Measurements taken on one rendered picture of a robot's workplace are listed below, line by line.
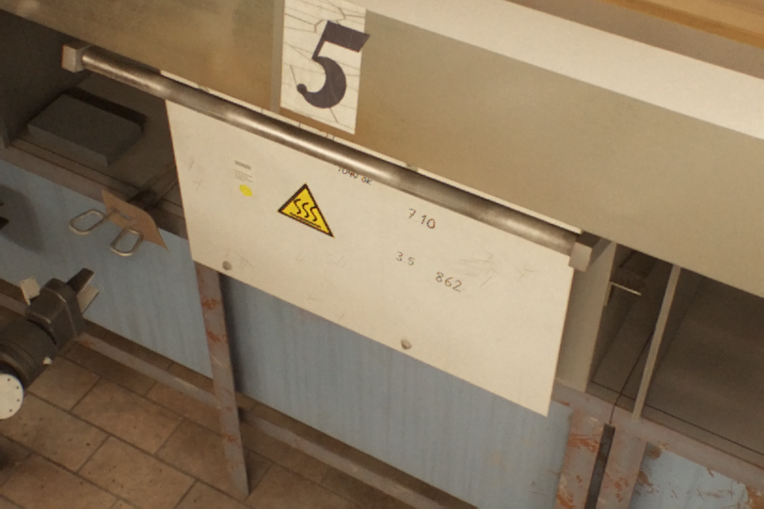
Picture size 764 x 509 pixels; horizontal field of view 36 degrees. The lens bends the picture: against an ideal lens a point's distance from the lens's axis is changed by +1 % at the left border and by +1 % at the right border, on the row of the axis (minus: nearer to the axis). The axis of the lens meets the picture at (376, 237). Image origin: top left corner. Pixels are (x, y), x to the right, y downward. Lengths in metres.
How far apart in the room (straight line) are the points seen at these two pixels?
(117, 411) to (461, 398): 1.07
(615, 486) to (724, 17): 1.11
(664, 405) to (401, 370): 0.51
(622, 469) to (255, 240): 0.68
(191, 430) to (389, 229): 1.36
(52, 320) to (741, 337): 1.08
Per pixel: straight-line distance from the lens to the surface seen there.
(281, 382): 2.35
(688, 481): 1.97
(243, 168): 1.63
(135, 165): 2.16
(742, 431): 1.81
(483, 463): 2.19
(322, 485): 2.69
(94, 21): 1.33
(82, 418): 2.87
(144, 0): 1.27
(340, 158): 1.33
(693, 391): 1.84
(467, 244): 1.48
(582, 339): 1.71
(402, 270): 1.58
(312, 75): 1.17
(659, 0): 1.01
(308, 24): 1.15
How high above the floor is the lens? 2.28
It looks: 46 degrees down
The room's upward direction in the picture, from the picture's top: straight up
